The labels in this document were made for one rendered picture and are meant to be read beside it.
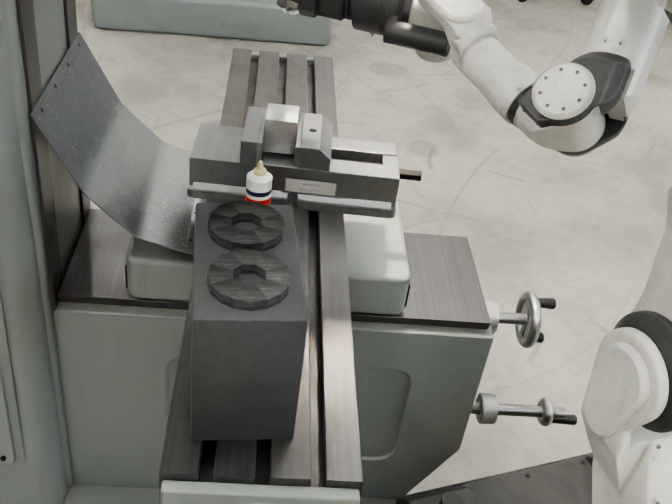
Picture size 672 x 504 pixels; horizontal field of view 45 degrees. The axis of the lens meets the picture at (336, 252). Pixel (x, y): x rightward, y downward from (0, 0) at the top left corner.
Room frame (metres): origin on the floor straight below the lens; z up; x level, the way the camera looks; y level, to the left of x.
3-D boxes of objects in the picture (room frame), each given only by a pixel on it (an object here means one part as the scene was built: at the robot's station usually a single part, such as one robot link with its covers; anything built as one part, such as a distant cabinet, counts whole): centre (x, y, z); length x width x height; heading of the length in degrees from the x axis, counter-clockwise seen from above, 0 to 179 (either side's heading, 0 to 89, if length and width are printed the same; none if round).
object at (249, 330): (0.73, 0.10, 1.00); 0.22 x 0.12 x 0.20; 12
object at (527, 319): (1.29, -0.37, 0.60); 0.16 x 0.12 x 0.12; 97
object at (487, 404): (1.16, -0.42, 0.48); 0.22 x 0.06 x 0.06; 97
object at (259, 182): (1.08, 0.13, 0.96); 0.04 x 0.04 x 0.11
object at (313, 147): (1.20, 0.06, 0.99); 0.12 x 0.06 x 0.04; 4
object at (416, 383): (1.24, 0.10, 0.41); 0.80 x 0.30 x 0.60; 97
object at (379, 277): (1.24, 0.12, 0.76); 0.50 x 0.35 x 0.12; 97
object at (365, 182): (1.20, 0.09, 0.96); 0.35 x 0.15 x 0.11; 94
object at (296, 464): (1.17, 0.11, 0.86); 1.24 x 0.23 x 0.08; 7
